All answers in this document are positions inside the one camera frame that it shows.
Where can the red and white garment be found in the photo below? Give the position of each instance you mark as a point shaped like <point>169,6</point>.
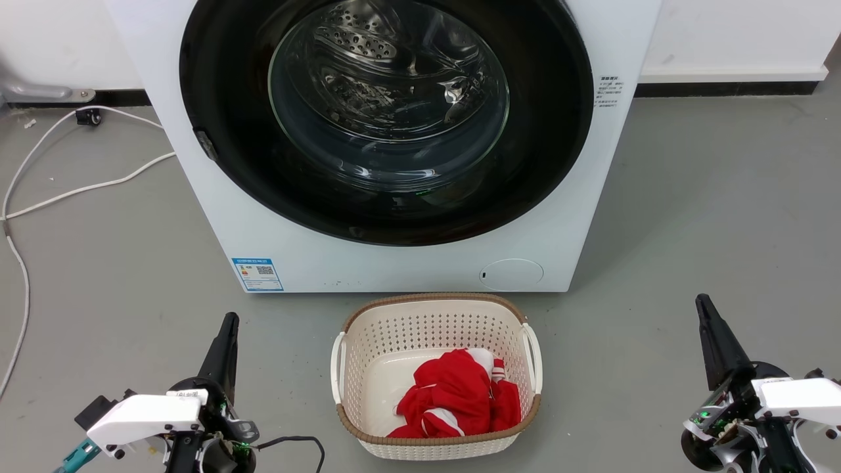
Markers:
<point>453,394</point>

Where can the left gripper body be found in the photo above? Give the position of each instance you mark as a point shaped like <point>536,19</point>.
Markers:
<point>223,453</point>

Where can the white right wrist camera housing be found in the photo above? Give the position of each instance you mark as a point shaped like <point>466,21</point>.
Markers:
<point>801,397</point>

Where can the cream perforated laundry basket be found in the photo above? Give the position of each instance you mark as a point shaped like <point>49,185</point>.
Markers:
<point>374,328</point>

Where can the black round glass washer door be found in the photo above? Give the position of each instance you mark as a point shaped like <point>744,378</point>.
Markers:
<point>236,177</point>

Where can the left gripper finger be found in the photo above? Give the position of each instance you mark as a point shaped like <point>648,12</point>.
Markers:
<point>231,368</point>
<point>213,368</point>

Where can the blue energy label sticker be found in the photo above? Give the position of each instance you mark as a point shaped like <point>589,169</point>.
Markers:
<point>257,274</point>

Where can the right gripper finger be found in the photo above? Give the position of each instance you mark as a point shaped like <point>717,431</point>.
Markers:
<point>709,355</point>
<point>729,355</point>

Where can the white front-load washing machine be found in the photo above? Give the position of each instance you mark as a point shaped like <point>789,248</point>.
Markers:
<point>407,266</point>

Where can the small text label sticker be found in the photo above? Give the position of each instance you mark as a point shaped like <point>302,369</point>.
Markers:
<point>608,92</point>

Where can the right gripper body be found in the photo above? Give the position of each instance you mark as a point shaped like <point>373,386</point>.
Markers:
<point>736,420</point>

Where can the black baseboard strip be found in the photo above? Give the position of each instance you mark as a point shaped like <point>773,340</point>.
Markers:
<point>125,98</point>
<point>723,89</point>

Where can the round white filter cover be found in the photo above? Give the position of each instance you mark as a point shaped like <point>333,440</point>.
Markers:
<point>511,274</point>

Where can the grey metal pipe bracket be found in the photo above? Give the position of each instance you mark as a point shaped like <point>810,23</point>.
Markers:
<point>39,90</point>

